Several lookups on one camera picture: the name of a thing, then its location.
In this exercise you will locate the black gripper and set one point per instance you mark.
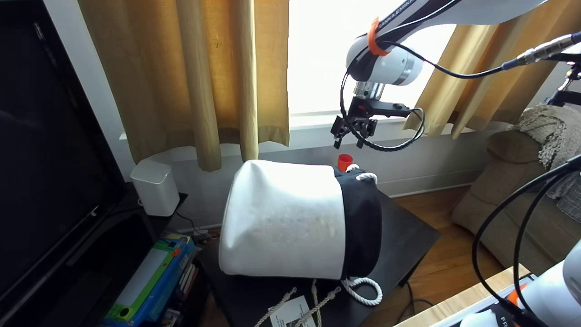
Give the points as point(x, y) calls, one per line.
point(363, 109)

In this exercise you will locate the white laundry bag black rim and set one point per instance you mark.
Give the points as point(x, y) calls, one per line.
point(279, 223)

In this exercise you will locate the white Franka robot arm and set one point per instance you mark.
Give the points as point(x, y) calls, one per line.
point(388, 65)

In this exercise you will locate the red plastic cup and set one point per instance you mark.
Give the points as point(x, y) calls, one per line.
point(344, 160)

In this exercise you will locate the golden tan curtain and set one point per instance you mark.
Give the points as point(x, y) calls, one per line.
point(194, 72)
point(484, 72)

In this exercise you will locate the beige sofa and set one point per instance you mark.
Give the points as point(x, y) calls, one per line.
point(502, 200)

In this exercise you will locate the white power adapter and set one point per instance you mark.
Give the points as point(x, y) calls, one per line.
point(292, 310)

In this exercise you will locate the wooden robot table board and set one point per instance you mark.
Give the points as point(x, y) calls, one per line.
point(448, 301)

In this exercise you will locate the grey knitted blanket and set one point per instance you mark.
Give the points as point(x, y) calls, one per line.
point(551, 132)

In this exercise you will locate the small white box speaker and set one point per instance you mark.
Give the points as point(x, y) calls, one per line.
point(156, 187)

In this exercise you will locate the green white game box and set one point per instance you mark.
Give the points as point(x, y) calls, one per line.
point(143, 281)

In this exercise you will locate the black television stand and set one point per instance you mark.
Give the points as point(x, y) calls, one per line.
point(92, 272)

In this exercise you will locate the black flat screen television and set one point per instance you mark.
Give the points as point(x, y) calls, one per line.
point(48, 150)

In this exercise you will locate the white window frame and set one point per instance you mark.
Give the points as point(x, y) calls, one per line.
point(328, 123)

